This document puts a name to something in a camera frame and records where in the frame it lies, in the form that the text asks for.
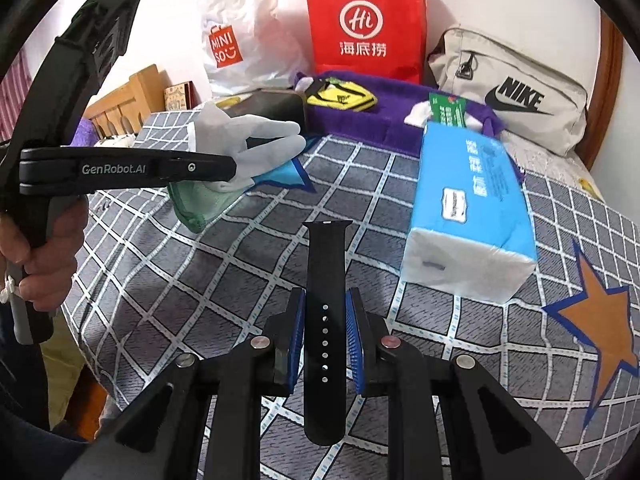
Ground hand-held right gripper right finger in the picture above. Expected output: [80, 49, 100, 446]
[345, 287, 586, 480]

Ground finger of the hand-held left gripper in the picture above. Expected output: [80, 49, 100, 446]
[161, 152, 239, 184]

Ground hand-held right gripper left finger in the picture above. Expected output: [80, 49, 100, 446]
[62, 287, 307, 480]

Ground mesh drawstring pouch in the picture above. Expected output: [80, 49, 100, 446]
[166, 180, 242, 234]

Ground white glove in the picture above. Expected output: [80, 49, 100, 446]
[192, 101, 307, 194]

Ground black watch strap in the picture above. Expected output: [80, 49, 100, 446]
[304, 220, 355, 447]

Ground yellow black cloth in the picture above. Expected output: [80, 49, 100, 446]
[306, 77, 379, 111]

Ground blue tissue pack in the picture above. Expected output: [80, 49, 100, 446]
[400, 121, 540, 305]

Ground dark green tissue pack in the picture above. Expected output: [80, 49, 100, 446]
[404, 92, 469, 129]

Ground person's left hand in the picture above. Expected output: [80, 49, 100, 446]
[0, 195, 90, 318]

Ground striped curtain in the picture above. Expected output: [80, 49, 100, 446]
[0, 52, 34, 142]

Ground purple plush toy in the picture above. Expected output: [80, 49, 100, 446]
[75, 119, 99, 146]

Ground wooden headboard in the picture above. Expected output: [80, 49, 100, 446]
[82, 64, 167, 142]

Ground patterned decorative box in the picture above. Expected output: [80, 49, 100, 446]
[164, 81, 194, 110]

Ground dark tin box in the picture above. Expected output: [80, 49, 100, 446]
[217, 89, 307, 124]

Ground white plastic shopping bag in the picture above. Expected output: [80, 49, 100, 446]
[200, 0, 302, 99]

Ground purple towel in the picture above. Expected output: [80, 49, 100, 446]
[295, 71, 526, 181]

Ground red paper bag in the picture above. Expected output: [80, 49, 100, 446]
[304, 0, 429, 86]

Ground person's dark trousers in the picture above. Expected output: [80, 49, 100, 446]
[0, 305, 96, 480]

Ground beige waist bag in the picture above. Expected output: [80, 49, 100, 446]
[427, 24, 589, 157]

